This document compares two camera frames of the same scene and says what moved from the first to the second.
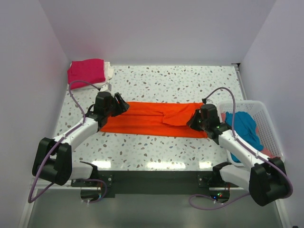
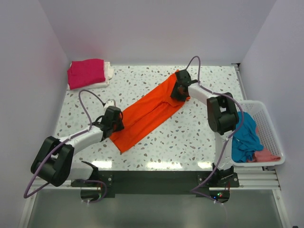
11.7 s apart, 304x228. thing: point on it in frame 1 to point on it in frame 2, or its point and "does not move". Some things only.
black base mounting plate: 155,184 does not move
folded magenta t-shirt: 82,72 does not move
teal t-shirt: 245,128 does not move
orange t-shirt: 167,118 to 147,114
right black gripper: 191,123 to 175,94
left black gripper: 122,107 to 120,126
